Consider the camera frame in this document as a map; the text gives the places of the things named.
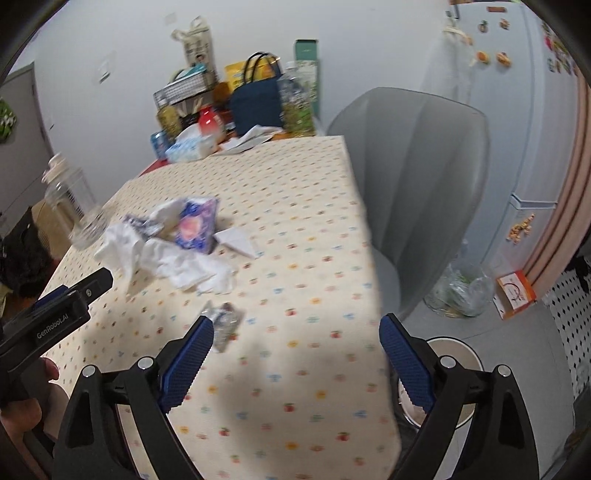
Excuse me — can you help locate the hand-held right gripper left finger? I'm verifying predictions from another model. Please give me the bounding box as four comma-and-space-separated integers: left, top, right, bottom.
53, 316, 215, 480

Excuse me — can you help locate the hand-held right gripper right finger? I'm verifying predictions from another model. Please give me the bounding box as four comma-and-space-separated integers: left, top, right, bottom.
379, 313, 541, 480

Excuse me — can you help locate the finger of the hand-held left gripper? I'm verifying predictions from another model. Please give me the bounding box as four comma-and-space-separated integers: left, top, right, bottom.
36, 268, 114, 312

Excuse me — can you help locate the clear plastic wrapper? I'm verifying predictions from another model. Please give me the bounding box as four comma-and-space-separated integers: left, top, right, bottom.
198, 301, 245, 354

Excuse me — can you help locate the white trash bin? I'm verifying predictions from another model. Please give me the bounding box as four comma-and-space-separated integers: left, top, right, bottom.
397, 336, 483, 432

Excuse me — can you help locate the dark printed wrapper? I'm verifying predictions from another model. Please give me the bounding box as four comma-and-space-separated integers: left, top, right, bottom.
124, 215, 162, 238

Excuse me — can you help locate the white tissue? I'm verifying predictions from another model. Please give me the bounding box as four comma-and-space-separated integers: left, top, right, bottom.
95, 198, 236, 294

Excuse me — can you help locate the purple printed packet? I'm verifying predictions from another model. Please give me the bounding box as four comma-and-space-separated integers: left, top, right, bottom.
173, 198, 220, 256

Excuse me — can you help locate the white paper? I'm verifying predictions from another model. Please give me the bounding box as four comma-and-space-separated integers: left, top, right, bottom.
215, 227, 259, 259

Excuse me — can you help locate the person's left hand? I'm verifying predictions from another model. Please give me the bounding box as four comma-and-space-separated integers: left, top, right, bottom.
0, 359, 62, 457

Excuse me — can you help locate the beige furniture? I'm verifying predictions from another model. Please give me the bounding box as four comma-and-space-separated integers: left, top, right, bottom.
32, 198, 79, 259

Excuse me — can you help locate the black cloth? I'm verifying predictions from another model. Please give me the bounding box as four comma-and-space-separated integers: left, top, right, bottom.
0, 205, 54, 296

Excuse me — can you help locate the clear plastic water jug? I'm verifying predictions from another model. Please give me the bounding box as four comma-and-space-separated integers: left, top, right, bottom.
41, 154, 108, 250

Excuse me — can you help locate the orange cardboard box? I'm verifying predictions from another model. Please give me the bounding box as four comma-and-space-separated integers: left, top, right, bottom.
492, 270, 537, 320

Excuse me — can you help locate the red table mat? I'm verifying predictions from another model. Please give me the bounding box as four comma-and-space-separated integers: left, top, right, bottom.
139, 157, 172, 176

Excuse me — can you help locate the blue drink can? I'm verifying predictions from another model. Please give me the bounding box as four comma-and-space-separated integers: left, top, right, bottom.
150, 130, 172, 160

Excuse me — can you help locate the floral tablecloth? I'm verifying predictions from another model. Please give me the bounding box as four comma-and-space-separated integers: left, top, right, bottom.
39, 135, 402, 480

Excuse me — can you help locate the grey door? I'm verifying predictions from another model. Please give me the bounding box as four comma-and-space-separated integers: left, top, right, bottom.
0, 62, 61, 217

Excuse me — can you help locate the white perforated panel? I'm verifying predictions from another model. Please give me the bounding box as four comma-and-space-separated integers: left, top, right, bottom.
542, 268, 591, 402

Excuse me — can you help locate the blue white tissue box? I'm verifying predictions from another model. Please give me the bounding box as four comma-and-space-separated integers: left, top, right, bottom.
165, 124, 227, 163

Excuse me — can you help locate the cluster of small fridge magnets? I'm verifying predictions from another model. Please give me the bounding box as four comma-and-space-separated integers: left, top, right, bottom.
506, 213, 536, 243

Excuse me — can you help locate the bottle with yellow contents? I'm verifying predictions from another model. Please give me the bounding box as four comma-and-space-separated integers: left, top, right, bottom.
157, 106, 182, 138

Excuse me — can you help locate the grey chair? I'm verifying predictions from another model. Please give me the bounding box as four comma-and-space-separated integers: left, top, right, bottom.
325, 87, 490, 319

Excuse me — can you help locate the flat white tissue pack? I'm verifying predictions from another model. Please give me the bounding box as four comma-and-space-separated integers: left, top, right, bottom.
219, 124, 282, 153

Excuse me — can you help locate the navy blue lunch bag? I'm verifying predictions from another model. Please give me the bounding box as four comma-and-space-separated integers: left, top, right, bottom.
229, 52, 283, 137

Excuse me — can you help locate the white refrigerator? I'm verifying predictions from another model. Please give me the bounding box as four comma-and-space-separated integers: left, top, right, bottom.
431, 0, 583, 278

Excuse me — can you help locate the yellow snack bag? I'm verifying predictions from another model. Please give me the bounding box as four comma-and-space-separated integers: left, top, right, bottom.
225, 60, 278, 90

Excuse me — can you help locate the beige tote bag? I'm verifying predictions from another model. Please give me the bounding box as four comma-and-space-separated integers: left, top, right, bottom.
172, 16, 218, 81

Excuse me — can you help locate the large clear plastic bottle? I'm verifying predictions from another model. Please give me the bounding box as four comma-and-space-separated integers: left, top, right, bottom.
277, 62, 317, 137

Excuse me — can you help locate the clear hanging plastic bag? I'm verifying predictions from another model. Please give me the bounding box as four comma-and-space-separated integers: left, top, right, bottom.
429, 18, 476, 107

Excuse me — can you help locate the green box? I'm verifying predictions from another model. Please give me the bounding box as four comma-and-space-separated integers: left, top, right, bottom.
294, 39, 320, 116

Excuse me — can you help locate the green wall decoration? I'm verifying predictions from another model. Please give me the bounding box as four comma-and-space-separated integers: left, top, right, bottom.
0, 97, 19, 144

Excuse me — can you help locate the white wall switch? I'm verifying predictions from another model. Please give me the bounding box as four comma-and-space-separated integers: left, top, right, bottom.
97, 53, 116, 84

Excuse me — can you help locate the black wire basket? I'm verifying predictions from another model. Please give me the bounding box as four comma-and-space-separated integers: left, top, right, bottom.
153, 76, 220, 109

